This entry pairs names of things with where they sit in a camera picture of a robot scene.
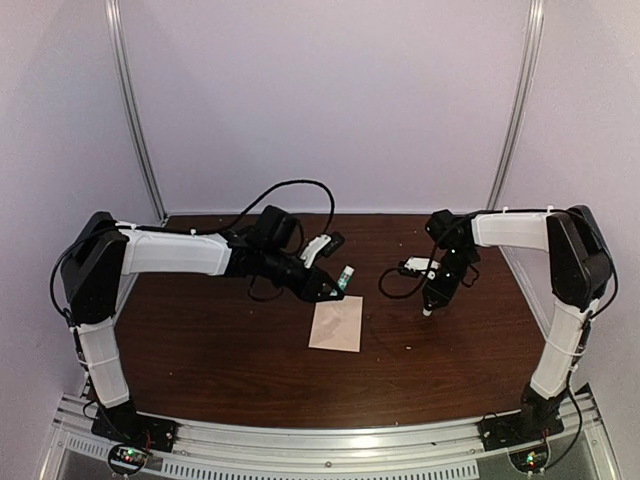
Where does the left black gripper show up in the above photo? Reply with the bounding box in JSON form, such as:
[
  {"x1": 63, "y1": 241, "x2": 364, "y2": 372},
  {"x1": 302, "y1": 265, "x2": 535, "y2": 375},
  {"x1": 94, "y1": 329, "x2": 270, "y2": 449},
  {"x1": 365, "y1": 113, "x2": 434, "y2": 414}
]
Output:
[{"x1": 260, "y1": 247, "x2": 345, "y2": 304}]

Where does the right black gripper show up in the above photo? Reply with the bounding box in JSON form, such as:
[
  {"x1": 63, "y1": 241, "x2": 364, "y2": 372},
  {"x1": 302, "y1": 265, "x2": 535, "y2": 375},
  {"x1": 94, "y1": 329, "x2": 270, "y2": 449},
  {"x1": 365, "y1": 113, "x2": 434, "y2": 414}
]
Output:
[{"x1": 423, "y1": 248, "x2": 478, "y2": 312}]

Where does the green white glue stick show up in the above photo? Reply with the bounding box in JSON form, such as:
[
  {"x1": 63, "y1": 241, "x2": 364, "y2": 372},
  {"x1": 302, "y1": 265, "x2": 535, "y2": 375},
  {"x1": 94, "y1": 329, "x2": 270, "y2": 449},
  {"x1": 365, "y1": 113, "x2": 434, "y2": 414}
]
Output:
[{"x1": 337, "y1": 265, "x2": 354, "y2": 291}]

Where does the beige envelope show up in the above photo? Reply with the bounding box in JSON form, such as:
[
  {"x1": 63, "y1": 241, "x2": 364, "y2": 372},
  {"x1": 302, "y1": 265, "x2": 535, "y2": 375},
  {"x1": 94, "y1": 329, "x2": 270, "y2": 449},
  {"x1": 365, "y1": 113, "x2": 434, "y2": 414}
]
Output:
[{"x1": 308, "y1": 296, "x2": 363, "y2": 353}]

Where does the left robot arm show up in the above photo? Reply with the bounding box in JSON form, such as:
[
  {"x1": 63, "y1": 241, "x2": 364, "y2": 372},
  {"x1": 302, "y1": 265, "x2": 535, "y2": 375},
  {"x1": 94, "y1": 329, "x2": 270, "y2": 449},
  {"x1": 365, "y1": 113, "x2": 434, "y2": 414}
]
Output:
[{"x1": 52, "y1": 205, "x2": 345, "y2": 444}]

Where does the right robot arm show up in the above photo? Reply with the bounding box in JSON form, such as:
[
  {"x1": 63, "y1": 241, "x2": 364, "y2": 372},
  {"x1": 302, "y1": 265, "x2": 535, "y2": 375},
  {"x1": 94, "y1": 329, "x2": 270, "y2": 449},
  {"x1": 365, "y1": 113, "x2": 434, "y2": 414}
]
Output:
[{"x1": 422, "y1": 205, "x2": 615, "y2": 442}]

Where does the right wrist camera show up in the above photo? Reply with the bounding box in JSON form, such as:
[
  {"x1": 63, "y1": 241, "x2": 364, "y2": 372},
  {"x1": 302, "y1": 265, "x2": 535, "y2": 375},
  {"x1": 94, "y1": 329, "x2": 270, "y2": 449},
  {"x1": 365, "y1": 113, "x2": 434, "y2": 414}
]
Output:
[{"x1": 399, "y1": 256, "x2": 440, "y2": 280}]

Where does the aluminium front rail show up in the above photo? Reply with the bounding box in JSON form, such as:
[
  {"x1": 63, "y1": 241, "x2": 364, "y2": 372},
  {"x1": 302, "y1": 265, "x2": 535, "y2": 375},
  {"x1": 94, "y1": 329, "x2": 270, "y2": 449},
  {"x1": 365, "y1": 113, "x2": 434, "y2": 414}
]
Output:
[{"x1": 35, "y1": 392, "x2": 621, "y2": 479}]

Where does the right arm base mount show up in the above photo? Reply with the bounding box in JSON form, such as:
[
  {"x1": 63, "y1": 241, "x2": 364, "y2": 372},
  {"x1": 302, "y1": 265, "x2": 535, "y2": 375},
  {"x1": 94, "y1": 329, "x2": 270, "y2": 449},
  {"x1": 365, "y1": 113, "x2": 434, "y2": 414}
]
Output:
[{"x1": 477, "y1": 401, "x2": 565, "y2": 451}]

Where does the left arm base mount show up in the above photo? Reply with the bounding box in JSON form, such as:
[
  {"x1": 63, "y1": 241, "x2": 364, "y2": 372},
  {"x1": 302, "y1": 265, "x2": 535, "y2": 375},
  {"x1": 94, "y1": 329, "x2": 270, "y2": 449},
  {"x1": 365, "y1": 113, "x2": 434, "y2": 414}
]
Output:
[{"x1": 91, "y1": 400, "x2": 178, "y2": 453}]

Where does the left black cable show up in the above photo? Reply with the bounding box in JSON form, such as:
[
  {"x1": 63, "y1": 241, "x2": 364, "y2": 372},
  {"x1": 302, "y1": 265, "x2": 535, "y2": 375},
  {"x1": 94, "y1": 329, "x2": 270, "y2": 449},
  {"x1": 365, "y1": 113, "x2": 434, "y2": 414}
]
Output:
[{"x1": 47, "y1": 179, "x2": 337, "y2": 326}]

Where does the right aluminium frame post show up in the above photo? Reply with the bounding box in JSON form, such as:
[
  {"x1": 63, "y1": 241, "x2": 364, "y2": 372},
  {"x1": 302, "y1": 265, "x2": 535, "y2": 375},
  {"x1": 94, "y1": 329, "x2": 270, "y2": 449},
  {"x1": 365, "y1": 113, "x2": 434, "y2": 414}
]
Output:
[{"x1": 486, "y1": 0, "x2": 545, "y2": 210}]

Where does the aluminium frame post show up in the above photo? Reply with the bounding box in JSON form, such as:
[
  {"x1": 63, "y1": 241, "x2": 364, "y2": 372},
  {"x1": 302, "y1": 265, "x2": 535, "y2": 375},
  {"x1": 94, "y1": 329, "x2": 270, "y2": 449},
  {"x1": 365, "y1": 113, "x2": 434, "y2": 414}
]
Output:
[
  {"x1": 486, "y1": 0, "x2": 545, "y2": 210},
  {"x1": 104, "y1": 0, "x2": 168, "y2": 223}
]

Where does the left aluminium frame post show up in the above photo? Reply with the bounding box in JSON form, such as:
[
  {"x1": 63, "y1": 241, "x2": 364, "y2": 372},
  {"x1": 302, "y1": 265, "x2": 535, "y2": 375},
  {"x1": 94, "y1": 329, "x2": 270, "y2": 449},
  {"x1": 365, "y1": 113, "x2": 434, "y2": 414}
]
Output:
[{"x1": 104, "y1": 0, "x2": 168, "y2": 223}]

